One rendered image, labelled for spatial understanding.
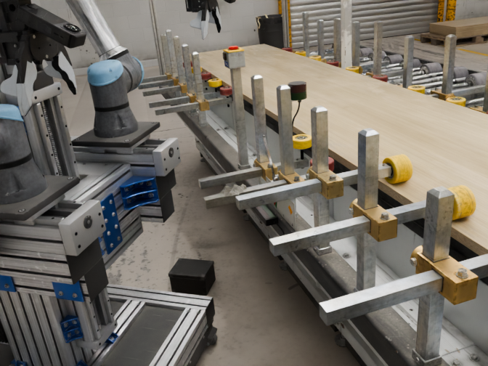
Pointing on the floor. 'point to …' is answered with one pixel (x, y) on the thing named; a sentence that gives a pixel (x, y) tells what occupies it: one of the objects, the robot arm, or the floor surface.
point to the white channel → (346, 33)
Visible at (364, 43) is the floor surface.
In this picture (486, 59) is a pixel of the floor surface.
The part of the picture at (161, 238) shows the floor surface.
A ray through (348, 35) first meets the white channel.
